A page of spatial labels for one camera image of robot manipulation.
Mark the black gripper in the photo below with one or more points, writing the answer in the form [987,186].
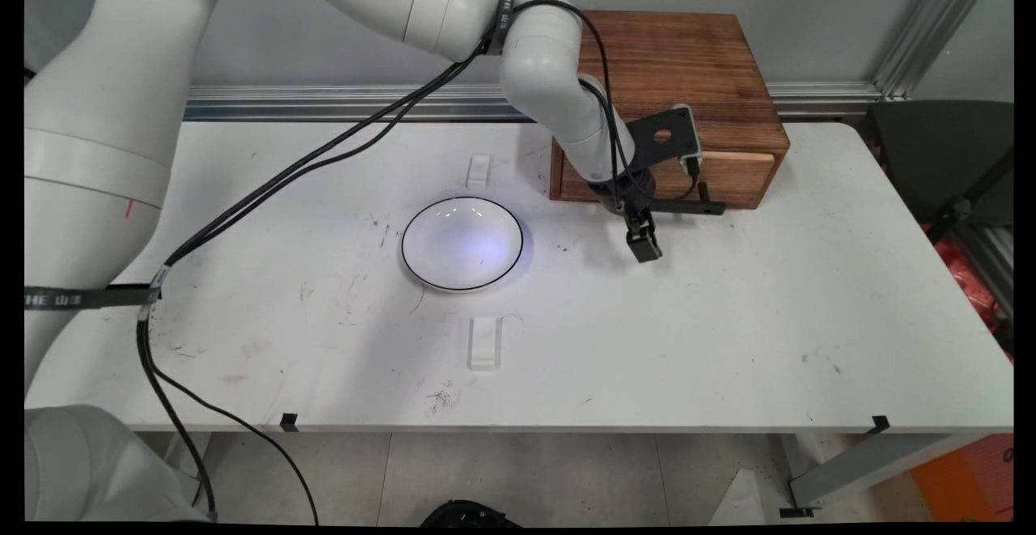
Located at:
[627,191]

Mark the wooden drawer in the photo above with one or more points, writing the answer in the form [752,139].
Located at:
[740,179]

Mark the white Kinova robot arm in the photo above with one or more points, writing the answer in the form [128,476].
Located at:
[97,114]

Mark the white plastic table marker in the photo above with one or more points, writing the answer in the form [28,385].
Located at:
[484,342]
[477,171]

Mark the white bowl with black rim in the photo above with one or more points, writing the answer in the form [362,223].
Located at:
[461,244]

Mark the brown wooden drawer cabinet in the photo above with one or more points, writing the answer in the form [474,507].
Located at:
[696,57]

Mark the dark grey chair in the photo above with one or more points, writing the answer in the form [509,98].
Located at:
[931,154]

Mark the black table edge clip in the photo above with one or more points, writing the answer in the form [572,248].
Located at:
[289,421]
[880,424]

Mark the red plastic bag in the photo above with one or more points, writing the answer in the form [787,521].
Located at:
[967,280]

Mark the black device on floor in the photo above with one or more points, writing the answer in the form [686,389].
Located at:
[469,515]

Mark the short aluminium profile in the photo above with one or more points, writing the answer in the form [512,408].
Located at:
[991,264]

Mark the orange box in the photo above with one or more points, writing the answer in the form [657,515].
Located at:
[971,478]

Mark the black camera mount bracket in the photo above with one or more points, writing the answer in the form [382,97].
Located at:
[647,146]

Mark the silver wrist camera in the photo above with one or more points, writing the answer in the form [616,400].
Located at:
[696,142]

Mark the horizontal aluminium frame rail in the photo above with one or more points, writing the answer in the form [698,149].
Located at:
[324,102]

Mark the diagonal aluminium frame rail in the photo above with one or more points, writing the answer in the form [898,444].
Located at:
[931,33]

